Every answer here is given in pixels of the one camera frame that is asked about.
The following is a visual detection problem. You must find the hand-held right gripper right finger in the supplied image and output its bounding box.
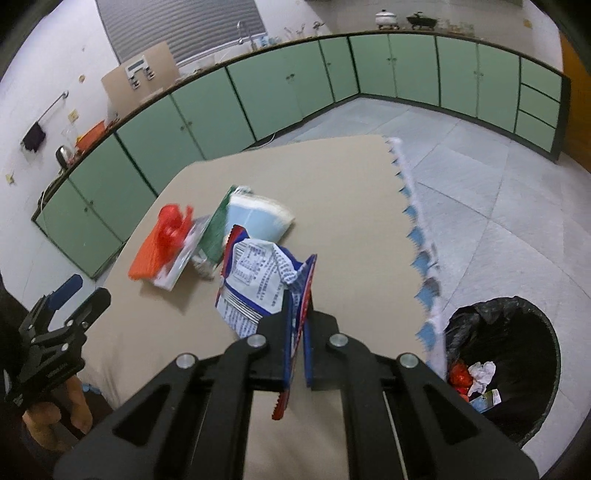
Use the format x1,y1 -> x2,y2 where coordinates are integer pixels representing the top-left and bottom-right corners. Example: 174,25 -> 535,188
302,313 -> 539,480

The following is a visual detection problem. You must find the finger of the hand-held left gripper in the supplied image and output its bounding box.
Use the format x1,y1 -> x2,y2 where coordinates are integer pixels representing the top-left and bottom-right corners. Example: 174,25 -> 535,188
60,288 -> 112,341
28,274 -> 84,330

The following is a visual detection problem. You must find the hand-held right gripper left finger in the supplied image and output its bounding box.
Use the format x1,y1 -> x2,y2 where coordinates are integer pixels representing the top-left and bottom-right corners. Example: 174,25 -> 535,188
53,290 -> 297,480

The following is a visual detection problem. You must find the blue white snack bag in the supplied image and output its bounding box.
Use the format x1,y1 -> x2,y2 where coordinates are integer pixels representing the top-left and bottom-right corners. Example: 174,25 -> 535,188
215,224 -> 320,422

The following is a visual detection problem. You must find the orange snack packet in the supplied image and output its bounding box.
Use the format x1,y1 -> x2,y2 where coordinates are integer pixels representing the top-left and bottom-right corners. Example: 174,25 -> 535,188
128,203 -> 209,291

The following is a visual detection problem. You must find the light blue packet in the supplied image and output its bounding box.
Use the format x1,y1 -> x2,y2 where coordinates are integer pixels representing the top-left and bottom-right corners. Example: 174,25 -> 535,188
225,186 -> 297,244

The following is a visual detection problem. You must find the white tissue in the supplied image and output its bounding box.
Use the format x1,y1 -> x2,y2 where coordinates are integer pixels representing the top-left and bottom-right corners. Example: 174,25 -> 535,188
467,361 -> 498,397

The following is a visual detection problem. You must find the black lined waste bin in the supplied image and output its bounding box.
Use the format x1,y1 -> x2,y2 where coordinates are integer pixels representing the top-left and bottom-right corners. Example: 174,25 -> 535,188
442,296 -> 562,450

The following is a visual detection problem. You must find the person's left forearm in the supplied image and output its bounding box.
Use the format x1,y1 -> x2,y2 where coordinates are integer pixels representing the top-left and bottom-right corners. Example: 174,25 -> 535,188
0,406 -> 68,480

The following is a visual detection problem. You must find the person's left hand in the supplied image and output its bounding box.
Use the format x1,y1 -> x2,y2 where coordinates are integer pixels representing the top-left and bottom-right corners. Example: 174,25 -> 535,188
22,375 -> 94,440

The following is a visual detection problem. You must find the low table with beige cloth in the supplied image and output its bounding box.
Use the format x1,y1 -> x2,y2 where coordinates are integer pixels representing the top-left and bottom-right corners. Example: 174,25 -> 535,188
79,135 -> 450,480

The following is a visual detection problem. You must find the orange basket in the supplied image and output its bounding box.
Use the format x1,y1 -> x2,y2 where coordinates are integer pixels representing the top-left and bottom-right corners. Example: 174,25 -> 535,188
76,120 -> 107,151

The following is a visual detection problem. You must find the dark hanging cloth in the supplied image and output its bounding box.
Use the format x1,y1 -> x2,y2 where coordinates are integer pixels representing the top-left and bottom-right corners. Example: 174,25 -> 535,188
20,121 -> 47,152

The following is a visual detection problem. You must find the brown cardboard panel white fitting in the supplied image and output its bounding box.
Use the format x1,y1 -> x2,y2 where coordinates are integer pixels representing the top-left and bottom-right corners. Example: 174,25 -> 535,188
100,41 -> 181,116

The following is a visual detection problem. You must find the green base cabinet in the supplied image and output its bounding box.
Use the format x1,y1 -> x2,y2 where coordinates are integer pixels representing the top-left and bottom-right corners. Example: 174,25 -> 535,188
31,30 -> 572,281

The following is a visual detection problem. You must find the grey window blind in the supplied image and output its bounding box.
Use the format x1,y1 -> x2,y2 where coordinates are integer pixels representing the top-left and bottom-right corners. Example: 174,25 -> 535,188
95,0 -> 268,66

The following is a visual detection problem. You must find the green drawer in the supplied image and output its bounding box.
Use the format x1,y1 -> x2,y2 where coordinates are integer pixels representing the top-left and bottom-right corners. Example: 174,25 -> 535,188
514,111 -> 557,153
517,85 -> 562,128
520,56 -> 563,100

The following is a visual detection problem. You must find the white cooking pot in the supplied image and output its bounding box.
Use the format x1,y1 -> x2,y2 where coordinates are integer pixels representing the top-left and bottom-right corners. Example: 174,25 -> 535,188
374,8 -> 399,31

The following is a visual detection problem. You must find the black wok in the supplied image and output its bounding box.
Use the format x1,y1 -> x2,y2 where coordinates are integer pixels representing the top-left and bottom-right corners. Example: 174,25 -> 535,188
406,11 -> 437,31

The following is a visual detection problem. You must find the wooden door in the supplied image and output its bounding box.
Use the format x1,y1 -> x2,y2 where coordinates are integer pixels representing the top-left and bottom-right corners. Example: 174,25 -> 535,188
558,31 -> 591,175

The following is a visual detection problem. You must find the metal towel rail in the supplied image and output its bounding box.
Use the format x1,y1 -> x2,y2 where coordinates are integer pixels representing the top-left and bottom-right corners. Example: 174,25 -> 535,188
34,90 -> 70,128

